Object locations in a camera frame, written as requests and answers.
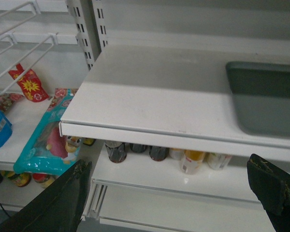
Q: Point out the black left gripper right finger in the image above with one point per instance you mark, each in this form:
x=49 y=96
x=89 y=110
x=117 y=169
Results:
x=271 y=185

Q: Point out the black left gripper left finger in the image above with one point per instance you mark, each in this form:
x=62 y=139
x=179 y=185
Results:
x=59 y=207

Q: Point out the grey silver tray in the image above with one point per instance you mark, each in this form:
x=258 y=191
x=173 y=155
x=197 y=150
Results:
x=261 y=97

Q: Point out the red lid jar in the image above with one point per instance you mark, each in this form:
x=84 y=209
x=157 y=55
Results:
x=44 y=180

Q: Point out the yellow lid jar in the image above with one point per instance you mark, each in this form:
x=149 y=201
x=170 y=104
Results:
x=20 y=180

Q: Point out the teal penguin snack bag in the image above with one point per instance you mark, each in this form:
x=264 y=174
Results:
x=47 y=151

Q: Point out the white label bottle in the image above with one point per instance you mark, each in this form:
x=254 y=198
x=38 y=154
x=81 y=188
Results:
x=218 y=161

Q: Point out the dark sauce bottle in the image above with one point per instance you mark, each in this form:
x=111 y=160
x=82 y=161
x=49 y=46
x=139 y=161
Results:
x=138 y=148
x=116 y=151
x=158 y=153

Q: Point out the white lower shelf board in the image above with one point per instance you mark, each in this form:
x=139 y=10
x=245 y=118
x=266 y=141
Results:
x=157 y=196

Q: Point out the yellow cap white bottle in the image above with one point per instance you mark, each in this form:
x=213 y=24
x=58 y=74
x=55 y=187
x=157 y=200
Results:
x=191 y=161

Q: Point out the red snack packet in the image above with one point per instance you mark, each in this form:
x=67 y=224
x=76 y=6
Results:
x=31 y=87

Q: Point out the white slotted shelf upright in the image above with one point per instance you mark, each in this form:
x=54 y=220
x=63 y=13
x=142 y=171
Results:
x=89 y=20

